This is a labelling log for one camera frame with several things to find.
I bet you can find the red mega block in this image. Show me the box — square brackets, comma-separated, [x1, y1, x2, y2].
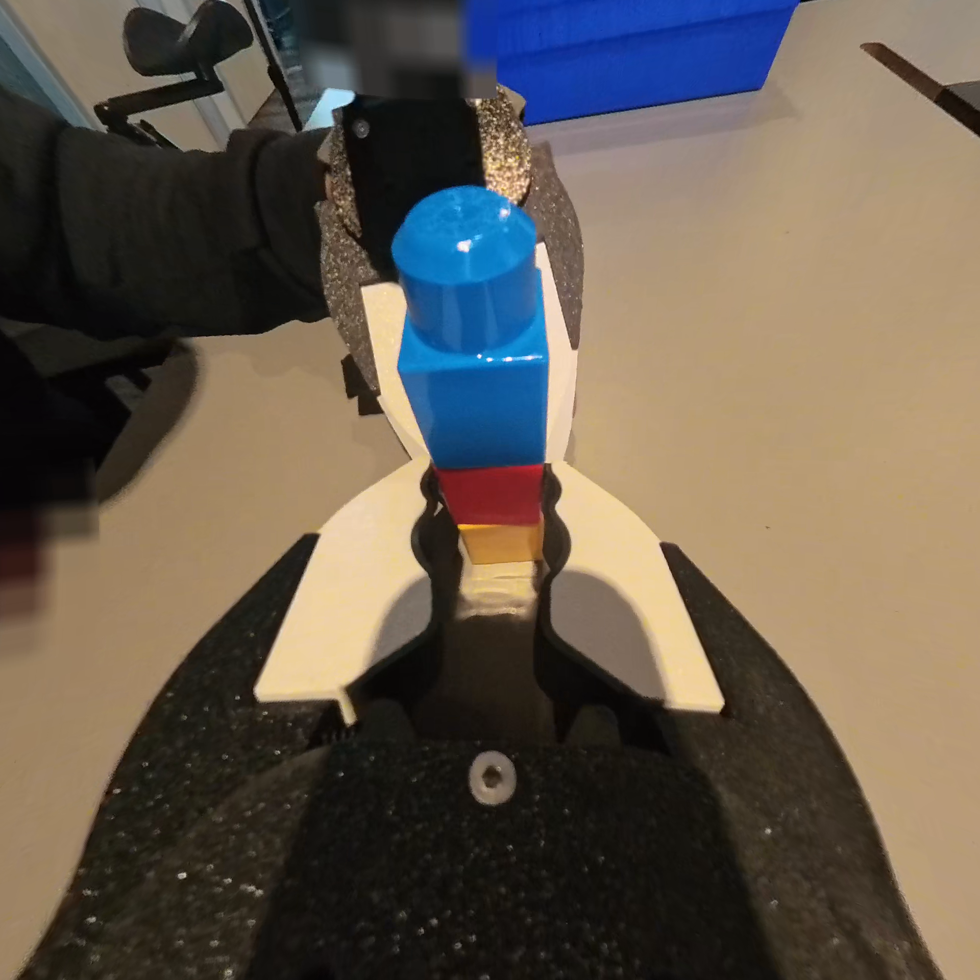
[435, 461, 546, 528]

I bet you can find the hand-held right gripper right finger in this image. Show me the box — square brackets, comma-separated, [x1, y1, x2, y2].
[534, 459, 726, 718]

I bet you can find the person's left forearm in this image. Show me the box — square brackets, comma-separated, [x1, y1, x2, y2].
[0, 84, 332, 338]

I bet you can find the yellow mega block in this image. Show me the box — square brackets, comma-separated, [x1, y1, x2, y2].
[458, 521, 546, 566]

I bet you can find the blue plastic bin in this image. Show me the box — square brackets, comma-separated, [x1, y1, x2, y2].
[494, 0, 801, 127]

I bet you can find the person's dark clothed body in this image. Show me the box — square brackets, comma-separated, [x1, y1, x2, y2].
[0, 329, 135, 510]

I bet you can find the blue mega block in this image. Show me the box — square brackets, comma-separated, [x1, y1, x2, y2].
[390, 186, 552, 470]

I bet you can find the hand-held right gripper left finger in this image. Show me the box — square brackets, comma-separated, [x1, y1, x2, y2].
[255, 458, 447, 727]

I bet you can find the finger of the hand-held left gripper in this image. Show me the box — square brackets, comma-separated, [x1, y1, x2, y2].
[358, 282, 431, 460]
[534, 245, 581, 466]

